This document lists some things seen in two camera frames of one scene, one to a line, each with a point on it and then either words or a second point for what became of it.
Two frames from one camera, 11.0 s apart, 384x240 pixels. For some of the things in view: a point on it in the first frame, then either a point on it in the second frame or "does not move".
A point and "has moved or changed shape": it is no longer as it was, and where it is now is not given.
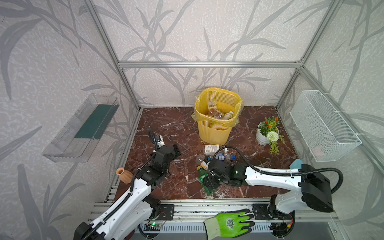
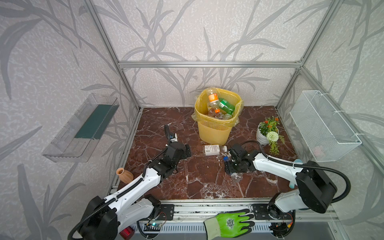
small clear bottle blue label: x=230 y=158 has moved or changed shape
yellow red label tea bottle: x=215 y=113 does not move
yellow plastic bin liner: x=218 y=104 does not move
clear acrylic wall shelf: x=77 y=140 does not move
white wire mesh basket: x=326 y=134 does not move
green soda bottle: x=203 y=173 to x=227 y=108
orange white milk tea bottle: x=228 y=116 does not move
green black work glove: x=228 y=224 does not move
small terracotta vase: x=125 y=176 does not move
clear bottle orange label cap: x=199 y=161 to x=213 y=102
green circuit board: x=152 y=227 does not move
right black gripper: x=212 y=175 to x=231 y=159
